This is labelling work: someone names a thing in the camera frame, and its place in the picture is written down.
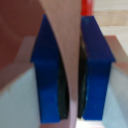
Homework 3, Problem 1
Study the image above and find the blue grey gripper right finger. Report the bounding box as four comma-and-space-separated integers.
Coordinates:
77, 15, 128, 128

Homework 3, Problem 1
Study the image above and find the blue grey gripper left finger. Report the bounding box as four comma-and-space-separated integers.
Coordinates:
0, 13, 71, 128

